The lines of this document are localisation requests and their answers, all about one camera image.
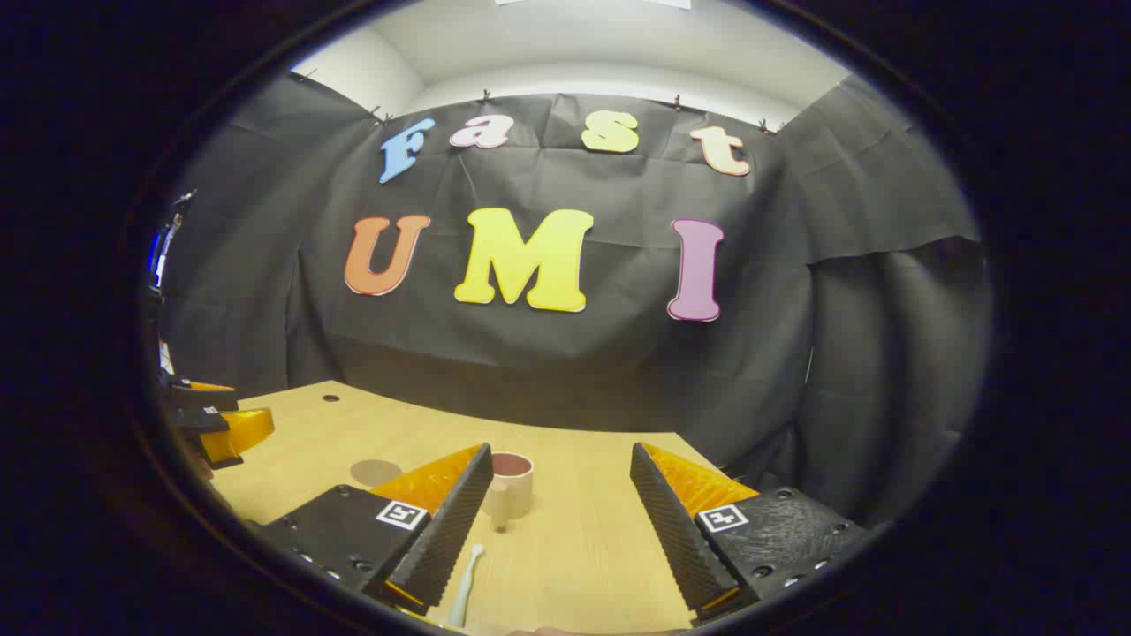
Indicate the wooden desktop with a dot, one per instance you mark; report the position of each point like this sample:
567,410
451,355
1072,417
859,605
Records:
574,548

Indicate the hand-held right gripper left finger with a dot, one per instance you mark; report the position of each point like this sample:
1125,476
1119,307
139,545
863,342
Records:
451,530

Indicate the beige cup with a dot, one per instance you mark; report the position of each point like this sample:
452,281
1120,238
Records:
512,495

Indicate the round brown coaster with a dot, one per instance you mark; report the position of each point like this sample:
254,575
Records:
375,473

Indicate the pale green toothbrush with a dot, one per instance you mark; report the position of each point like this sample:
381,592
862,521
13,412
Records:
463,592

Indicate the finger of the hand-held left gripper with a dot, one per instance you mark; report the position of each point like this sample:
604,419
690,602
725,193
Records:
234,433
203,395

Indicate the black backdrop cloth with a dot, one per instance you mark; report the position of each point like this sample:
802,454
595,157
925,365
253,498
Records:
618,371

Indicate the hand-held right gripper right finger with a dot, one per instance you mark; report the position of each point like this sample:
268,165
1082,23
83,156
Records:
671,530

